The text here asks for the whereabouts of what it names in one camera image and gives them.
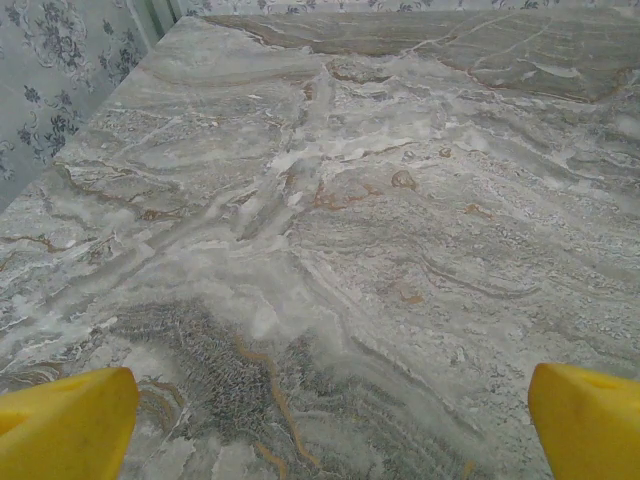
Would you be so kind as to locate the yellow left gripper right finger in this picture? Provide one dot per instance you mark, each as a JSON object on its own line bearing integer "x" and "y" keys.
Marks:
{"x": 590, "y": 430}

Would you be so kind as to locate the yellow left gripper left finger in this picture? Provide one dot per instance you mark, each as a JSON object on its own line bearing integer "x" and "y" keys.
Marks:
{"x": 60, "y": 430}

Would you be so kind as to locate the aluminium frame post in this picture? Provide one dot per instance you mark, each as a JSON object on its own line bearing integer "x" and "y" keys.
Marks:
{"x": 157, "y": 20}

